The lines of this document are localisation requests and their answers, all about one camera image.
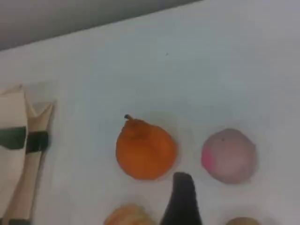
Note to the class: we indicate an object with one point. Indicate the pink peach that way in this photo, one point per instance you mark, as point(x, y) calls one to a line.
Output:
point(229, 157)

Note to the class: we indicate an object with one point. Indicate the orange tangerine with stem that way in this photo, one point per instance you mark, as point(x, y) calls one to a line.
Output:
point(145, 152)

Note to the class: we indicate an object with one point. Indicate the ridged orange bread roll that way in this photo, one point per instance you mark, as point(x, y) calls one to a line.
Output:
point(129, 215)

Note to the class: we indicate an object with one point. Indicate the tan potato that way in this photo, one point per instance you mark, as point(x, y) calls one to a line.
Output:
point(242, 221)

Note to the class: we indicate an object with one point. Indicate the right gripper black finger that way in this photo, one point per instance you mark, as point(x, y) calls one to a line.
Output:
point(182, 204)

